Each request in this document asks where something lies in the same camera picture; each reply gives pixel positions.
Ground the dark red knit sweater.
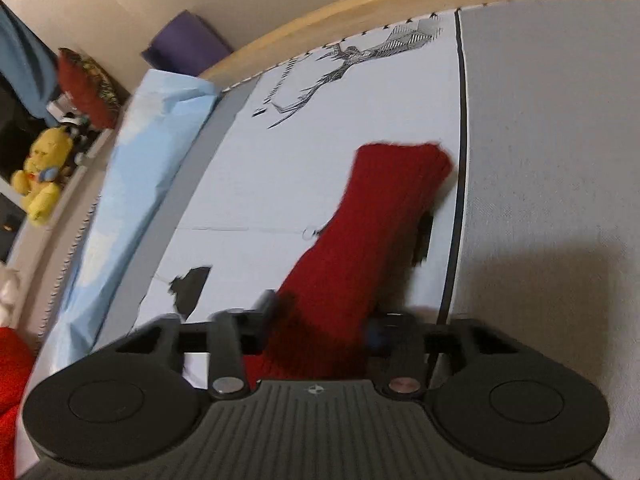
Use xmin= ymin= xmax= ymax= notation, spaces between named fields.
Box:
xmin=244 ymin=143 xmax=452 ymax=386

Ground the bright red folded knit blanket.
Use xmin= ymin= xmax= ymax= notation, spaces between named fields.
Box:
xmin=0 ymin=327 xmax=35 ymax=480

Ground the white plush toy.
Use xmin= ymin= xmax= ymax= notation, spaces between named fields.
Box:
xmin=0 ymin=263 xmax=20 ymax=327

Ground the grey printed bed sheet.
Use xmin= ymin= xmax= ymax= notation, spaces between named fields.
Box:
xmin=14 ymin=0 xmax=640 ymax=480

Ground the yellow plush toy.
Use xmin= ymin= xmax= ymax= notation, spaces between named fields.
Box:
xmin=11 ymin=127 xmax=74 ymax=226

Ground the light blue folded duvet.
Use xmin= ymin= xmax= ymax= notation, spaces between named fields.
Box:
xmin=37 ymin=70 xmax=219 ymax=377

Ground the dark red cushion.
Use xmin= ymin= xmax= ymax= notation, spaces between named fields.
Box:
xmin=58 ymin=48 xmax=120 ymax=129

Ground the right blue curtain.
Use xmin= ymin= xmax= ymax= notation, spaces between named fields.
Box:
xmin=0 ymin=2 xmax=60 ymax=126

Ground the purple box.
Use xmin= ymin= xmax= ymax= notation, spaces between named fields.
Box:
xmin=141 ymin=11 xmax=233 ymax=76

